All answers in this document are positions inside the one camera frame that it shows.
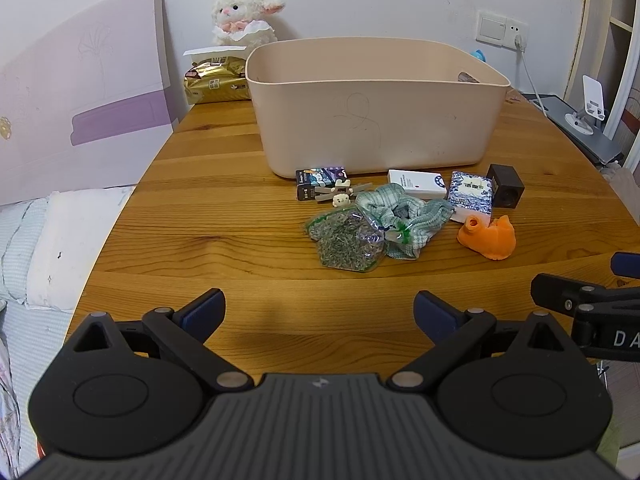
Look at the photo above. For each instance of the white pillow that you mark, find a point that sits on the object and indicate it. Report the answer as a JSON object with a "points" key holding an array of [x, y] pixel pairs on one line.
{"points": [[75, 250]]}

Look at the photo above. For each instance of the hair clip with bear charms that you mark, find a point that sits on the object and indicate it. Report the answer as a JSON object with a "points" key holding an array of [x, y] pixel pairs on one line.
{"points": [[342, 199]]}

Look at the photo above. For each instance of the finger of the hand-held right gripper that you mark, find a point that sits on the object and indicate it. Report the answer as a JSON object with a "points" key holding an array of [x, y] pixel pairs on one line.
{"points": [[627, 264], [555, 290]]}

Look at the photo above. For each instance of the white box with red dot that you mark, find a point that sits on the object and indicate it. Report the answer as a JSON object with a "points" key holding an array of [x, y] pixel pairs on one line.
{"points": [[415, 182]]}

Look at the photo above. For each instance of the white phone stand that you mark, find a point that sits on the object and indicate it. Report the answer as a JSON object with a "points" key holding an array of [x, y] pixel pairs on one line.
{"points": [[590, 97]]}

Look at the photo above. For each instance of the white wall switch socket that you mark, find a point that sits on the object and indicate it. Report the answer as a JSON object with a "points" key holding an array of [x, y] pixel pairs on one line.
{"points": [[495, 27]]}

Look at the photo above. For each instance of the grey laptop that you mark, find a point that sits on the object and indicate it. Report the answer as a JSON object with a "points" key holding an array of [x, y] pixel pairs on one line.
{"points": [[590, 142]]}

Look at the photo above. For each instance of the gold tissue pack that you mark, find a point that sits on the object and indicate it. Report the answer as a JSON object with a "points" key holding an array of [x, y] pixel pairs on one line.
{"points": [[215, 80]]}

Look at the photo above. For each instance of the beige plastic bin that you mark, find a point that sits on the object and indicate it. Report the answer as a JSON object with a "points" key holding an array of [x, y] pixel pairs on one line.
{"points": [[370, 125]]}

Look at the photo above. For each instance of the light blue blanket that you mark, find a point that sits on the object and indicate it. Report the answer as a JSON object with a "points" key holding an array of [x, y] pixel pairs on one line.
{"points": [[20, 245]]}

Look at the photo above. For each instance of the dark purple card box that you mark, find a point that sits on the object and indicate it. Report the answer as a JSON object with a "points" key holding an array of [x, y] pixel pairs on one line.
{"points": [[312, 180]]}

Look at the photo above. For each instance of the green checkered cloth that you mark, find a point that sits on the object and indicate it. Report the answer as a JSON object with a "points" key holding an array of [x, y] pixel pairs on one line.
{"points": [[415, 220]]}

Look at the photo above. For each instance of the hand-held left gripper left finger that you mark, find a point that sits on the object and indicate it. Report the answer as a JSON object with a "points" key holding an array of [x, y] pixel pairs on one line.
{"points": [[201, 310]]}

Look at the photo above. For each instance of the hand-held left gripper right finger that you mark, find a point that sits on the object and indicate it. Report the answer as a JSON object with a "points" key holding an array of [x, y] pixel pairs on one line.
{"points": [[434, 310]]}

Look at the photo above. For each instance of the small blue toy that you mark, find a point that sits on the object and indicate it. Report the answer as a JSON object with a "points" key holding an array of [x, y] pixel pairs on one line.
{"points": [[478, 55]]}

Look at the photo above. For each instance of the clear bag of dried herbs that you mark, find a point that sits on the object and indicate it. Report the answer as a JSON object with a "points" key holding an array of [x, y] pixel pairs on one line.
{"points": [[345, 242]]}

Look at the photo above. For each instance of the orange cat figure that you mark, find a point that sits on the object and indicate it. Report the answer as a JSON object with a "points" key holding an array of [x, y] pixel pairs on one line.
{"points": [[492, 240]]}

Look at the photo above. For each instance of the white shelf unit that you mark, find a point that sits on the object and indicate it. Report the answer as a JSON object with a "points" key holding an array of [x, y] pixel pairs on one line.
{"points": [[620, 35]]}

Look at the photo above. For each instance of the black cube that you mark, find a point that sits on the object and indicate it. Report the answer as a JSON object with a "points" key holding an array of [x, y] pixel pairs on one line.
{"points": [[507, 185]]}

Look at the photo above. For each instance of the white purple cardboard box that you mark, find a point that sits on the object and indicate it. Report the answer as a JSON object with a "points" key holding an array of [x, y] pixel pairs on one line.
{"points": [[75, 110]]}

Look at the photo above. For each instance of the blue patterned white box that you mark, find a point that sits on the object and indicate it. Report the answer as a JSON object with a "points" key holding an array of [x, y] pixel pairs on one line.
{"points": [[470, 195]]}

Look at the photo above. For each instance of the white plush sheep toy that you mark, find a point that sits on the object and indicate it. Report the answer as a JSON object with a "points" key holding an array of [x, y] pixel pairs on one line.
{"points": [[240, 15]]}

